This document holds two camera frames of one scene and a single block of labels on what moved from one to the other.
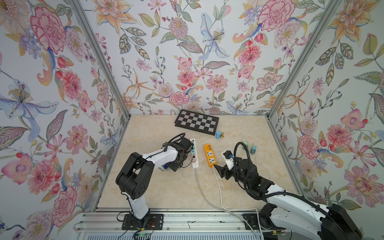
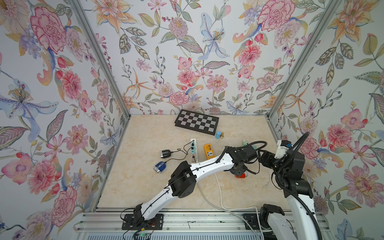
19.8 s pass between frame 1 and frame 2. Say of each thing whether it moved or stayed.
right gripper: moved
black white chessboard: stayed
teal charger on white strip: stayed
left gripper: moved
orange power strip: stayed
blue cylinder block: stayed
